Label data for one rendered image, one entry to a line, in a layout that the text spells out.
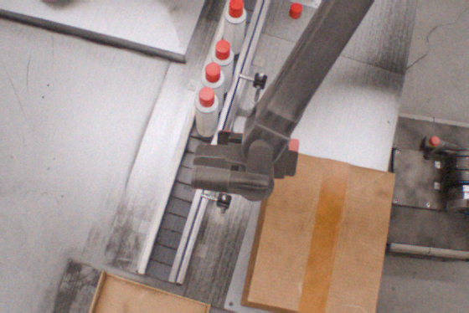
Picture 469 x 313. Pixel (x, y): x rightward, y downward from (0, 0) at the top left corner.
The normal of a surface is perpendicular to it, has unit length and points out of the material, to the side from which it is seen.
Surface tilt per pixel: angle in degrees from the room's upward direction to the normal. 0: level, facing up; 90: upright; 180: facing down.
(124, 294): 0
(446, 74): 0
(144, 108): 0
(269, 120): 50
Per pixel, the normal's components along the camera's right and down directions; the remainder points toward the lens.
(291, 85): -0.10, 0.48
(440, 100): 0.04, -0.29
